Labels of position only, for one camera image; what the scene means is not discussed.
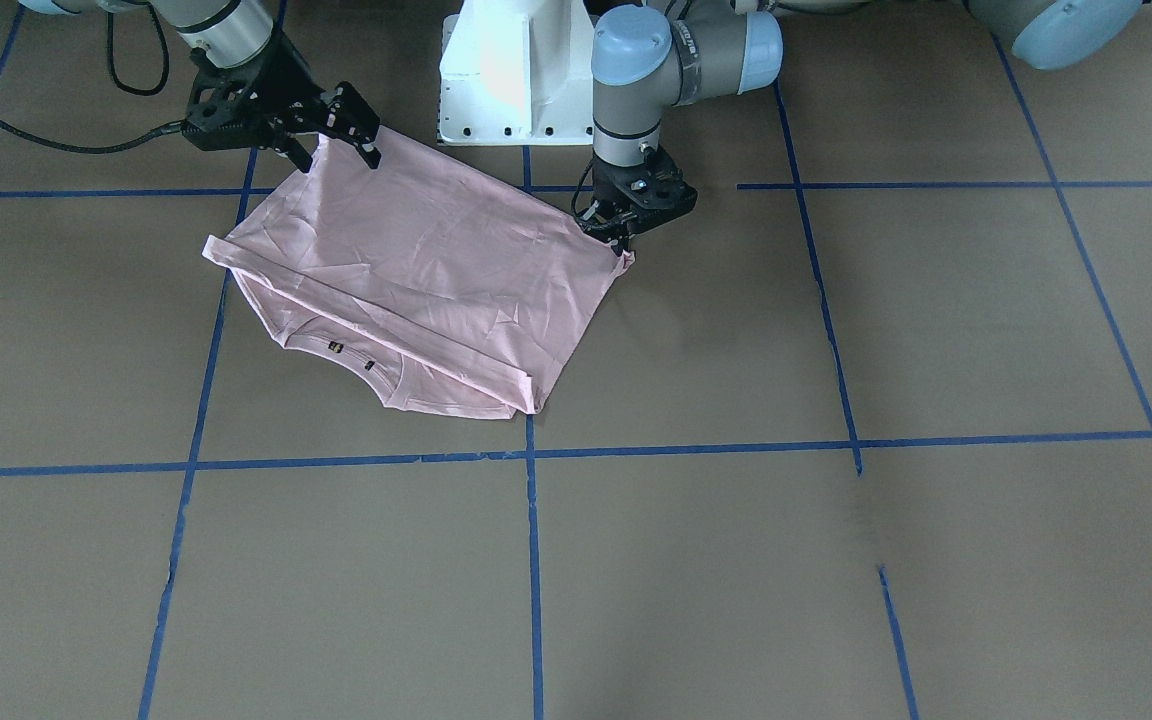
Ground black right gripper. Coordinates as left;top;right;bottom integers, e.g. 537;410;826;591
182;45;381;173

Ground long blue tape strip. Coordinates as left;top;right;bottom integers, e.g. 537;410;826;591
136;0;287;720

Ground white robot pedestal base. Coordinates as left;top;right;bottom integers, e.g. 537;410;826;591
435;1;594;147

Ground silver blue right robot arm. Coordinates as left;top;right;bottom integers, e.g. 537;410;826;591
22;1;381;173

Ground pink Snoopy shirt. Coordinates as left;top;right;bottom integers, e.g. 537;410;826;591
202;128;634;420

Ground crossing blue tape strip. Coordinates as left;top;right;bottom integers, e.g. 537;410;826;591
0;430;1152;478

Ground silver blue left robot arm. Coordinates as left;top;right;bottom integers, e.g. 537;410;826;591
573;1;1140;253

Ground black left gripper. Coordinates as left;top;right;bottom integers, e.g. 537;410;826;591
576;146;698;258

